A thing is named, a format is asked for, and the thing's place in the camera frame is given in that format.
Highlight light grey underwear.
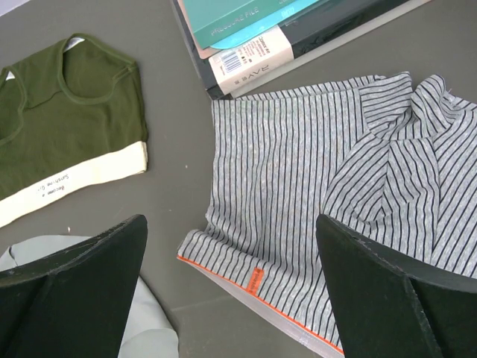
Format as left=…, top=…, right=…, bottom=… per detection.
left=1, top=235, right=179, bottom=357

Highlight green sports bra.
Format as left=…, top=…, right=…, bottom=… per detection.
left=1, top=34, right=148, bottom=225

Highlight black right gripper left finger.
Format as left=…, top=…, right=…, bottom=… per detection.
left=1, top=215, right=148, bottom=357

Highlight white paperback book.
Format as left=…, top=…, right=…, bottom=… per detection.
left=209, top=25, right=294, bottom=95

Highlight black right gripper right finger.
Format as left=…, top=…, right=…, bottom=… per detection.
left=316, top=214, right=476, bottom=357

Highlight grey striped boxer shorts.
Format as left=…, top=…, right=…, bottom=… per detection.
left=177, top=72, right=476, bottom=357

